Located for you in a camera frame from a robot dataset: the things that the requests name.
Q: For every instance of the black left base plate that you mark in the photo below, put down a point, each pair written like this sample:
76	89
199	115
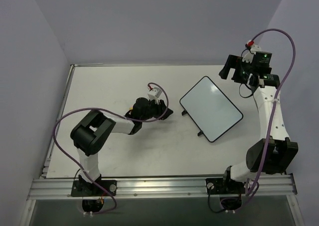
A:
84	189

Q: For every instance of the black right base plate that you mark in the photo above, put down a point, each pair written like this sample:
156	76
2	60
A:
217	186

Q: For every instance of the small black-framed whiteboard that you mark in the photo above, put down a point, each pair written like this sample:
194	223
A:
210	109

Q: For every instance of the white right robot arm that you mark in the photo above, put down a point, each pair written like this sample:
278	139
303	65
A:
274	151

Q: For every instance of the aluminium front rail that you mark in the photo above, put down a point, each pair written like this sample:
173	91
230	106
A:
158	187

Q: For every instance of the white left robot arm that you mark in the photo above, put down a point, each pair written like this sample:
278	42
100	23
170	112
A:
91	133

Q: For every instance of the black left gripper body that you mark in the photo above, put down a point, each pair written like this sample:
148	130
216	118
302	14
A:
157	110

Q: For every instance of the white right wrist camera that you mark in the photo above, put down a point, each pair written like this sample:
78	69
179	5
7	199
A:
251	52

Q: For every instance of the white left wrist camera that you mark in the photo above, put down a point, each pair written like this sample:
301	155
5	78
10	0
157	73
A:
154	94

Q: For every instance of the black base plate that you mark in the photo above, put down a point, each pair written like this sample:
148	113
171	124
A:
217	186
84	189

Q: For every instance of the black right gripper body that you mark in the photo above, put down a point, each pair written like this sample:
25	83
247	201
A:
238	71

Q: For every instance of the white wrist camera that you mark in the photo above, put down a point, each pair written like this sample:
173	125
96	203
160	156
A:
154	94
251	52

